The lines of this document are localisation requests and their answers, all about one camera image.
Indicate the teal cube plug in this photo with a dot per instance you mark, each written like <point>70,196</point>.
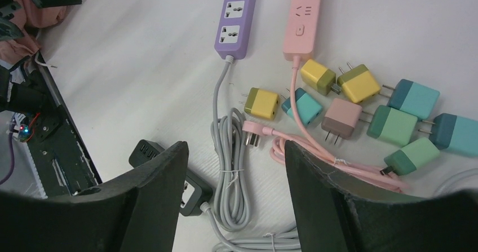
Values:
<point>307,106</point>

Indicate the teal USB charger plug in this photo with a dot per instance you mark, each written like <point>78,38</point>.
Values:
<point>454,134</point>
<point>413,98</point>

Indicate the yellow charger plug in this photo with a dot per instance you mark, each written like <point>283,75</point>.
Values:
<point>320,78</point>
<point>261,103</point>

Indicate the green cube plug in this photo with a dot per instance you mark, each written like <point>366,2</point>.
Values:
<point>392,126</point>
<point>410,157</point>

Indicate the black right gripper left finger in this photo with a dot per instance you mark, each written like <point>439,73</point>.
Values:
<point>136,211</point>

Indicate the pink power strip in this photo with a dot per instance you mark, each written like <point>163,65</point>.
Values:
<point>301,29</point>

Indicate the yellow cube plug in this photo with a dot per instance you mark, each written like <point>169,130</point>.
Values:
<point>358,83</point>

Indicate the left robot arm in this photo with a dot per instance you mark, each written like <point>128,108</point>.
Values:
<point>21,97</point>

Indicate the purple power strip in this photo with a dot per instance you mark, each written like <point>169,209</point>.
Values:
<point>233,34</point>

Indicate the small black power strip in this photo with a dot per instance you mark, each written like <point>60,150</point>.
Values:
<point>196,191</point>

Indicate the beige pink charger plug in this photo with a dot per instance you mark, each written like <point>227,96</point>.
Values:
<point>341,120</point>

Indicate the pink cloth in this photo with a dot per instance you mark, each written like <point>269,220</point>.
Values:
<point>27,18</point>

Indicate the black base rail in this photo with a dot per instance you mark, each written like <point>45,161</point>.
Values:
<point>64,165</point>

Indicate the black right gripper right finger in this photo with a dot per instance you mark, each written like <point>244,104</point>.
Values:
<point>334,211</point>

